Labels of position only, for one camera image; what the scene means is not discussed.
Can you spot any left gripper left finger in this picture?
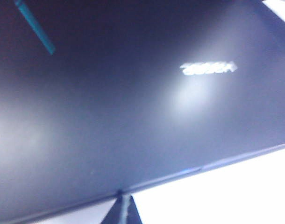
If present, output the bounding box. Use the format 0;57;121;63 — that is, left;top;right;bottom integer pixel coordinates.
102;190;126;224

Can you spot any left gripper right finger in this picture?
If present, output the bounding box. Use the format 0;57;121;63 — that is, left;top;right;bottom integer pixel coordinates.
124;194;143;224

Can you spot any black Hasee laptop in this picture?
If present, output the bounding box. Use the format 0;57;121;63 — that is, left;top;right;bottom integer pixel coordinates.
0;0;285;224

